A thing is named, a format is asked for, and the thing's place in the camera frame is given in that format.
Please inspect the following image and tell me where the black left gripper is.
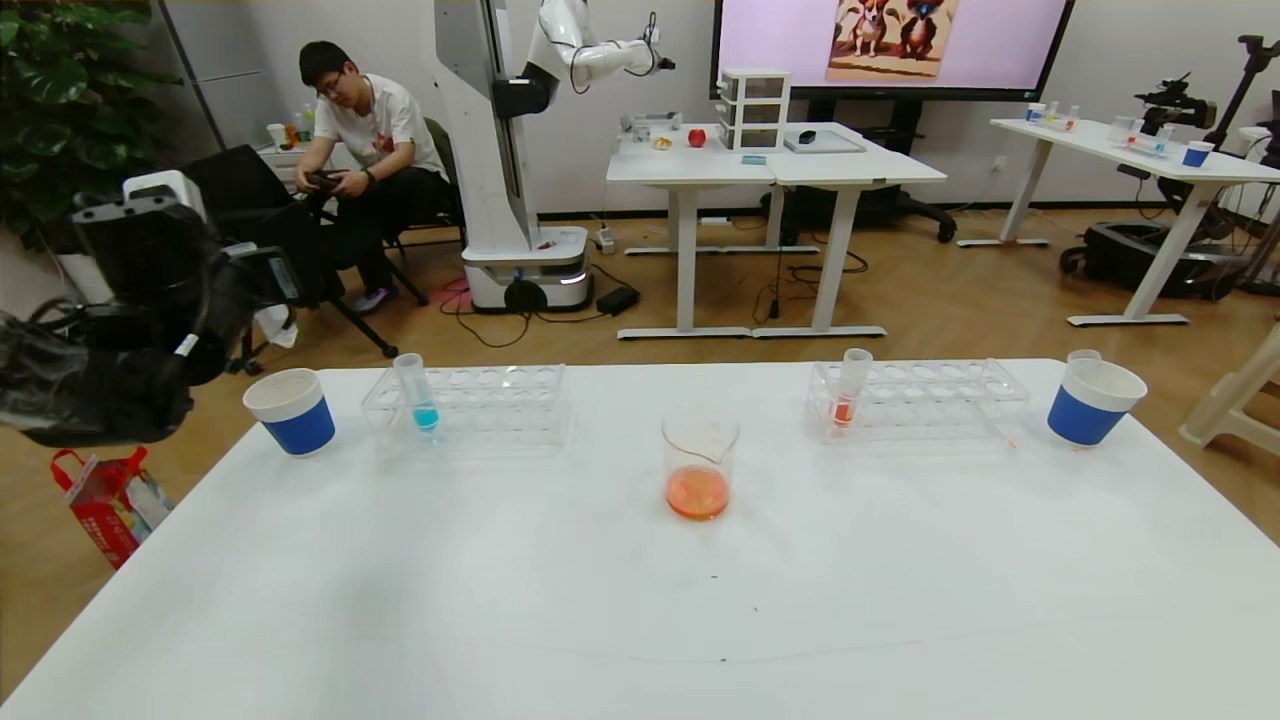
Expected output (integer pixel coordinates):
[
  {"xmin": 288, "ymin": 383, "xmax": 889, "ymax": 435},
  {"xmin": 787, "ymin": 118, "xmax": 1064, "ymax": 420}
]
[{"xmin": 209, "ymin": 241, "xmax": 346, "ymax": 342}]

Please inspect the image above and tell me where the blue pigment test tube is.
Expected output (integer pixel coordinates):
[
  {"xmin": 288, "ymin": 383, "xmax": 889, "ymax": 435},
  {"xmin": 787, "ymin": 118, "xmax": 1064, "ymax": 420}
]
[{"xmin": 392, "ymin": 352, "xmax": 442, "ymax": 434}]

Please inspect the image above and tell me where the clear test tube rack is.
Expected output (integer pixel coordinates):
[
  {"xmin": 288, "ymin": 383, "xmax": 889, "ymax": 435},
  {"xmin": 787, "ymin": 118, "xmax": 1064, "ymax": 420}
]
[
  {"xmin": 360, "ymin": 362, "xmax": 569, "ymax": 449},
  {"xmin": 806, "ymin": 358, "xmax": 1031, "ymax": 444}
]

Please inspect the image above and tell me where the glass beaker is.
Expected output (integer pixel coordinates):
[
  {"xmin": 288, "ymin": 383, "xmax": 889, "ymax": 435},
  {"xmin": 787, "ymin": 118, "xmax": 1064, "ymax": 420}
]
[{"xmin": 660, "ymin": 403, "xmax": 741, "ymax": 521}]

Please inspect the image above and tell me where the small clear tube rack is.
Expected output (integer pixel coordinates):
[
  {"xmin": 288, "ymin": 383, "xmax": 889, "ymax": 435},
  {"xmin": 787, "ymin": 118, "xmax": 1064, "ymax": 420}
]
[
  {"xmin": 1105, "ymin": 117, "xmax": 1173, "ymax": 157},
  {"xmin": 1022, "ymin": 100, "xmax": 1083, "ymax": 133}
]

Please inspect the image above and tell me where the black office chair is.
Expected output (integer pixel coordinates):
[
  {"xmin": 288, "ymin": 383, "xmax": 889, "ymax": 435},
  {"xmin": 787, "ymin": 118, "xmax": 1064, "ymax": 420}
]
[{"xmin": 180, "ymin": 145, "xmax": 401, "ymax": 373}]

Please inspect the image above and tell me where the white side cabinet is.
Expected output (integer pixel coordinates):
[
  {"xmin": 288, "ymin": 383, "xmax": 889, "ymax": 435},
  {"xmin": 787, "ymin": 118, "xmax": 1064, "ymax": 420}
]
[{"xmin": 258, "ymin": 143, "xmax": 331, "ymax": 184}]

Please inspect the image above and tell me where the blue paper cup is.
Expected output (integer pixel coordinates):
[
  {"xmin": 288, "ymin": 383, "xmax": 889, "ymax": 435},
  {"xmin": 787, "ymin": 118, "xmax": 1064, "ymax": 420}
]
[
  {"xmin": 1047, "ymin": 357, "xmax": 1149, "ymax": 448},
  {"xmin": 242, "ymin": 367, "xmax": 337, "ymax": 458}
]

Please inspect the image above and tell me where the seated man white shirt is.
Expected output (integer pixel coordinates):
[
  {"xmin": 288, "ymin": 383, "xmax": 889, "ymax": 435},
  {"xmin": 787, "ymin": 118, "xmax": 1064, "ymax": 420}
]
[{"xmin": 298, "ymin": 40, "xmax": 451, "ymax": 313}]

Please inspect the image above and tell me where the dark padded chair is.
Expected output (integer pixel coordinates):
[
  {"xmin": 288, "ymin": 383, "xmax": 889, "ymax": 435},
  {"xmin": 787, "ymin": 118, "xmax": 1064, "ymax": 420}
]
[{"xmin": 385, "ymin": 117, "xmax": 467, "ymax": 303}]

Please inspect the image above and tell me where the white tall mobile robot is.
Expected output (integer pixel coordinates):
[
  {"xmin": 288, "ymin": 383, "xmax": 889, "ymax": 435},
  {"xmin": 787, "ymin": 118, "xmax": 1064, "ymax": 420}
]
[{"xmin": 432, "ymin": 0, "xmax": 677, "ymax": 314}]

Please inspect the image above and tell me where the grey metal cabinet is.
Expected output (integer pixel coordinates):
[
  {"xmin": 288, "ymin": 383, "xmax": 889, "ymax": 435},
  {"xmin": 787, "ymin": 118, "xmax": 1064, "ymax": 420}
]
[{"xmin": 160, "ymin": 0, "xmax": 301, "ymax": 201}]

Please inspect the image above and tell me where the green potted plant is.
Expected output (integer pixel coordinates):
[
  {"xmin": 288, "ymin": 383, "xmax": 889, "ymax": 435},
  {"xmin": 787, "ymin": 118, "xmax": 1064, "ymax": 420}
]
[{"xmin": 0, "ymin": 0, "xmax": 187, "ymax": 254}]

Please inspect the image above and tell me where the red shopping bag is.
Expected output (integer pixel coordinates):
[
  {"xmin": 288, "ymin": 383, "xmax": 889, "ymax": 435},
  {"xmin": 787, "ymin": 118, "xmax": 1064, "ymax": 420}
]
[{"xmin": 51, "ymin": 447, "xmax": 176, "ymax": 571}]

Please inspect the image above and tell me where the white standing desk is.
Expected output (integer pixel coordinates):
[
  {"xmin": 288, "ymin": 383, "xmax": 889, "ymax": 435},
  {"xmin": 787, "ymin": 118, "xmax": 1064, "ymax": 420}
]
[
  {"xmin": 752, "ymin": 122, "xmax": 949, "ymax": 339},
  {"xmin": 606, "ymin": 124, "xmax": 777, "ymax": 341}
]

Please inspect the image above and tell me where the white drawer unit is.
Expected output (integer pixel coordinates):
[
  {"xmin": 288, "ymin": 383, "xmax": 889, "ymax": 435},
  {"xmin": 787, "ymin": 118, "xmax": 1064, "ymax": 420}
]
[{"xmin": 717, "ymin": 68, "xmax": 792, "ymax": 154}]

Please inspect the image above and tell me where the large display screen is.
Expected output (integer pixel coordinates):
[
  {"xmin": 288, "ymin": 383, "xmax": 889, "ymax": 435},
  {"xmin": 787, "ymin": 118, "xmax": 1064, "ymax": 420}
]
[{"xmin": 710, "ymin": 0, "xmax": 1077, "ymax": 103}]

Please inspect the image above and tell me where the grey flat pad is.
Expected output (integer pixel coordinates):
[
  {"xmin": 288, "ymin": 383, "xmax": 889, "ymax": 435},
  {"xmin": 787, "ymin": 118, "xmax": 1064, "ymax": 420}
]
[{"xmin": 782, "ymin": 129, "xmax": 867, "ymax": 155}]

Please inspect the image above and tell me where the black screen stand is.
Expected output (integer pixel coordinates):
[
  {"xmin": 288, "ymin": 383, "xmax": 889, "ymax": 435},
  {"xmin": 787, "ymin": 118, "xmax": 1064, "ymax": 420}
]
[{"xmin": 758, "ymin": 97, "xmax": 957, "ymax": 246}]

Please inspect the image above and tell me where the long white desk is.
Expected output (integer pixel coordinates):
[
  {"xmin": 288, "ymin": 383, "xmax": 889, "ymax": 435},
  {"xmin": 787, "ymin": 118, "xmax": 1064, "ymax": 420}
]
[{"xmin": 955, "ymin": 117, "xmax": 1280, "ymax": 328}]

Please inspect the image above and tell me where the black mobile robot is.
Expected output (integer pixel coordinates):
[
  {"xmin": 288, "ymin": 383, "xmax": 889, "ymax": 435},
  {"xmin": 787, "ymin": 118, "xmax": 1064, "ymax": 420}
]
[{"xmin": 1058, "ymin": 35, "xmax": 1280, "ymax": 303}]

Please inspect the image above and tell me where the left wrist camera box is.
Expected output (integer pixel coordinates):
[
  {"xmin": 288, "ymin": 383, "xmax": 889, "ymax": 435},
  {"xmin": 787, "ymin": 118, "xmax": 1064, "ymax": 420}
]
[{"xmin": 122, "ymin": 170, "xmax": 209, "ymax": 223}]

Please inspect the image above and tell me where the black floor cable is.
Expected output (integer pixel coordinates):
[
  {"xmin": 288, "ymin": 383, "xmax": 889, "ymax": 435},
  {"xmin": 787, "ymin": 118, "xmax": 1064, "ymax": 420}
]
[
  {"xmin": 748, "ymin": 212, "xmax": 871, "ymax": 323},
  {"xmin": 438, "ymin": 282, "xmax": 613, "ymax": 349}
]

